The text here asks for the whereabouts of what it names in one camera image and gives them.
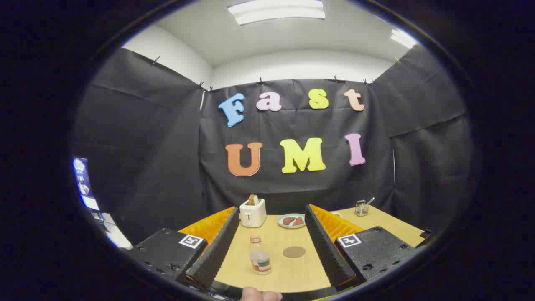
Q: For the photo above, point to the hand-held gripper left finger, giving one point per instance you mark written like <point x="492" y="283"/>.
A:
<point x="217" y="251"/>

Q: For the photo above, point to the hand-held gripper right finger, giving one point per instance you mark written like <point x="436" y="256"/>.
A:
<point x="328" y="251"/>

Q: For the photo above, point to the brown round coaster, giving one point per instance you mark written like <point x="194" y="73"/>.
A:
<point x="294" y="252"/>

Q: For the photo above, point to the clear plastic juice bottle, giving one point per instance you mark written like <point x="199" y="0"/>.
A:
<point x="260" y="257"/>

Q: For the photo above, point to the brown meat slices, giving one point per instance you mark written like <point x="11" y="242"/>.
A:
<point x="297" y="221"/>

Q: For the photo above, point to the white toaster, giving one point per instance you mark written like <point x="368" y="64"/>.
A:
<point x="253" y="215"/>

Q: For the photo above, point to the wooden table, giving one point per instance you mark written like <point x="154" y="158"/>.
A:
<point x="280" y="274"/>

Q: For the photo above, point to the pale green plate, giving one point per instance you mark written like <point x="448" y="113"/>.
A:
<point x="282" y="223"/>

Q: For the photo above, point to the bread slice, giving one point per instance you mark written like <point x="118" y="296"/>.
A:
<point x="253" y="200"/>

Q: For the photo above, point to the metal spoon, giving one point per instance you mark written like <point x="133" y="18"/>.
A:
<point x="370" y="201"/>

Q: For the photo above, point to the black backdrop cloth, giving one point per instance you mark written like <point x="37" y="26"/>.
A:
<point x="146" y="146"/>

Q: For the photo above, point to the lit monitor screen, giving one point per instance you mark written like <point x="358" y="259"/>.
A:
<point x="82" y="179"/>

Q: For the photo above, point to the small ceiling light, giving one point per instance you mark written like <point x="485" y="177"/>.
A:
<point x="403" y="38"/>

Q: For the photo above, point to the long ceiling light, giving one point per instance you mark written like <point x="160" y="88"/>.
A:
<point x="276" y="11"/>

